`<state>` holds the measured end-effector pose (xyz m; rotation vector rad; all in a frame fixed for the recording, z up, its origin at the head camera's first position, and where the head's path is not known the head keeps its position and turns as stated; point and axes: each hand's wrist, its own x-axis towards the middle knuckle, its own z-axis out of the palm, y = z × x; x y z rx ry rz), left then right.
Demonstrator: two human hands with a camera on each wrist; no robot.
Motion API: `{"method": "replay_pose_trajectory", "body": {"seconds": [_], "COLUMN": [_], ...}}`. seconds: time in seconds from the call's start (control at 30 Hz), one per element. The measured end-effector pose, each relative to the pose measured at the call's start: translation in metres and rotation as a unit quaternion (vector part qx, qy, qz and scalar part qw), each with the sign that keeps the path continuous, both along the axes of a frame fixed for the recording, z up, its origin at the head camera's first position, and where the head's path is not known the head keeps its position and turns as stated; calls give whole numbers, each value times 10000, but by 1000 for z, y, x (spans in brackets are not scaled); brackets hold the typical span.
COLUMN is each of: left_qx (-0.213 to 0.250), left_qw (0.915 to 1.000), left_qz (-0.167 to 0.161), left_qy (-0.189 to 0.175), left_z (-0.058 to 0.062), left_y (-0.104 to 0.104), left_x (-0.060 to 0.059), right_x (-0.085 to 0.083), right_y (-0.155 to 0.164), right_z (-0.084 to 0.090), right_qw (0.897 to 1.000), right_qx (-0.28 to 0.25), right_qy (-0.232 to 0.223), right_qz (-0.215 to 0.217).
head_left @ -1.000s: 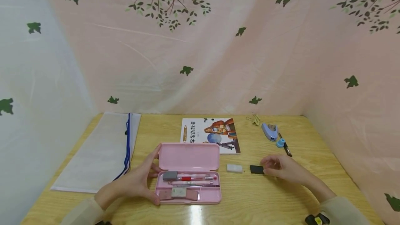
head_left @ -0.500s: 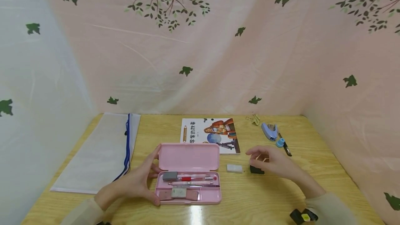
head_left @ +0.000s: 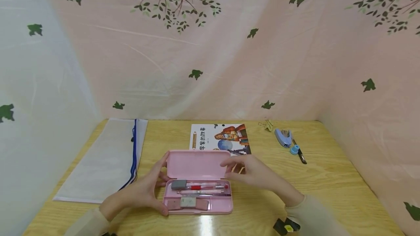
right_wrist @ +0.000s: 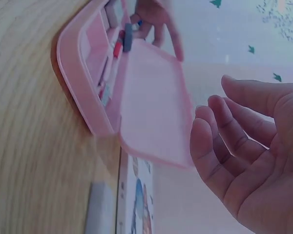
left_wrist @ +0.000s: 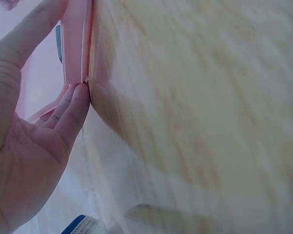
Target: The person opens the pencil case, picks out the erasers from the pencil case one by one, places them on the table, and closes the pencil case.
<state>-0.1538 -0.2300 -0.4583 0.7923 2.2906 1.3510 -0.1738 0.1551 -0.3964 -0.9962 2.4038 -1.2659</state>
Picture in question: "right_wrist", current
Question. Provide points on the person's left hand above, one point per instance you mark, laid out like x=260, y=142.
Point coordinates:
x=158, y=17

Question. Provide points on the pink plastic hinged box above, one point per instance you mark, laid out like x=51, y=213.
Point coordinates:
x=151, y=102

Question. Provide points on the grey rectangular block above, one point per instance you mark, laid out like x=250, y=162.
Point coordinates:
x=128, y=37

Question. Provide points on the printed picture book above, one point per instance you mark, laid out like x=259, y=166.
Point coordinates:
x=136, y=197

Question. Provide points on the grey white flat packet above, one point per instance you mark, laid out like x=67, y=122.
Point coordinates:
x=102, y=209

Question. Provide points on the person's left fingers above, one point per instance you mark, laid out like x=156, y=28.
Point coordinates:
x=172, y=31

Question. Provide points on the person's right hand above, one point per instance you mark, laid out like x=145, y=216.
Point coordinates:
x=266, y=170

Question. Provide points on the white rectangular block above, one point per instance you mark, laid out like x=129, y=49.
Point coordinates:
x=113, y=13

